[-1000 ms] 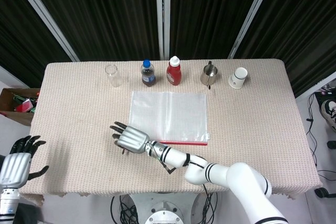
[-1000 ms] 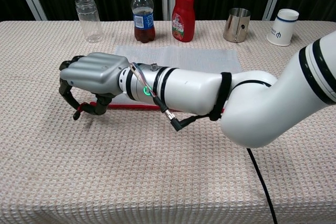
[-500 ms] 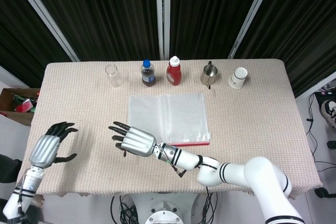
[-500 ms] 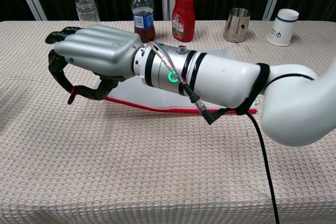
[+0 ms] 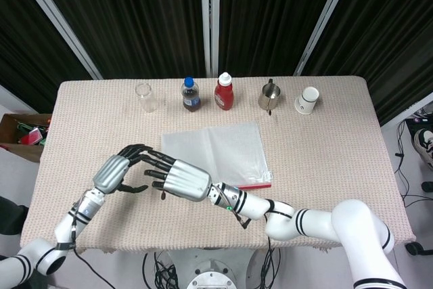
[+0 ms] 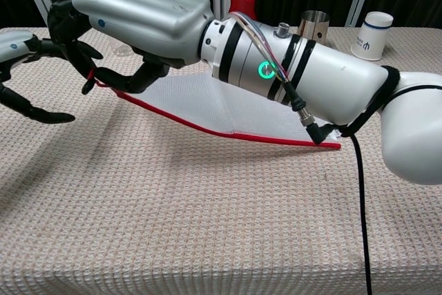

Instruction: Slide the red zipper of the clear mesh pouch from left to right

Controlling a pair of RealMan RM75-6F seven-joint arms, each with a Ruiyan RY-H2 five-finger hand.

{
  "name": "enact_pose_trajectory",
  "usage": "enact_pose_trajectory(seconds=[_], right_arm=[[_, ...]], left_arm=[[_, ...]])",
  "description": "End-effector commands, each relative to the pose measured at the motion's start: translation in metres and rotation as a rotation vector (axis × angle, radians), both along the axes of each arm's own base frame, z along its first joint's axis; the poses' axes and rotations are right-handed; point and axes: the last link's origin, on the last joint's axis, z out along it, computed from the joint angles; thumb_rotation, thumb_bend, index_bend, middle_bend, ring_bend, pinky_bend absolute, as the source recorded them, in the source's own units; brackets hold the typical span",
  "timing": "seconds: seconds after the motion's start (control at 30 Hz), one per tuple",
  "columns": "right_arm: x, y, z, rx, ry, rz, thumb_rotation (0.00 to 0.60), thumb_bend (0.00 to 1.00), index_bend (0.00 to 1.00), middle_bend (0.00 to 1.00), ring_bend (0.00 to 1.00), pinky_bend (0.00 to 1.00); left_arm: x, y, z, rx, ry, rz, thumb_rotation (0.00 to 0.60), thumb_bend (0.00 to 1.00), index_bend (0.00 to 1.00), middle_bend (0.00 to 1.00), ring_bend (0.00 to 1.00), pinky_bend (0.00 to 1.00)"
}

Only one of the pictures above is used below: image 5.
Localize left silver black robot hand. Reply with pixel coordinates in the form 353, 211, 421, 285
91, 143, 153, 196

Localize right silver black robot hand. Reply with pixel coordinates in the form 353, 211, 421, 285
140, 149, 212, 202

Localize clear mesh red-zip bag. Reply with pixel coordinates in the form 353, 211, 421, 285
160, 121, 273, 201

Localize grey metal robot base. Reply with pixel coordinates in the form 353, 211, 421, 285
168, 248, 258, 289

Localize clear drinking glass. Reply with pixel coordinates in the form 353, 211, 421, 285
135, 83, 154, 113

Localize cola bottle blue cap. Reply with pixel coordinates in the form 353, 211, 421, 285
181, 76, 202, 113

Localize red packet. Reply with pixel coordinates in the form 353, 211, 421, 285
19, 127, 45, 146

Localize brown cardboard box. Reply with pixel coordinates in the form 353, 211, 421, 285
0, 113, 53, 163

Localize red ketchup squeeze bottle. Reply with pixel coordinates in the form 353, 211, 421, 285
213, 72, 235, 112

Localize black fabric object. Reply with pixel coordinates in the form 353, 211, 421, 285
0, 196, 30, 236

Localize stainless steel pitcher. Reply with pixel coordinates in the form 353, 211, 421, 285
258, 79, 282, 116

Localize beige woven tablecloth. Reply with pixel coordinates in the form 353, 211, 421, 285
20, 75, 417, 257

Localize white paper cup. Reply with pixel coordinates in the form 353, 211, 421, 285
294, 86, 320, 115

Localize black pleated curtain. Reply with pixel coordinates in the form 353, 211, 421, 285
218, 0, 348, 77
303, 0, 433, 127
29, 0, 208, 80
0, 0, 93, 114

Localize black white sneaker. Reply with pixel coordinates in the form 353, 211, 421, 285
413, 129, 433, 171

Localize black caster wheel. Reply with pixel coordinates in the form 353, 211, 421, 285
407, 241, 433, 256

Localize black cable bundle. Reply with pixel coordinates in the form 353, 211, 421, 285
141, 250, 185, 289

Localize white partition post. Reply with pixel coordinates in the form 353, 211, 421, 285
199, 0, 221, 79
293, 0, 359, 76
12, 0, 103, 80

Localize black floor cables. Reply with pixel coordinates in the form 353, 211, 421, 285
394, 106, 433, 231

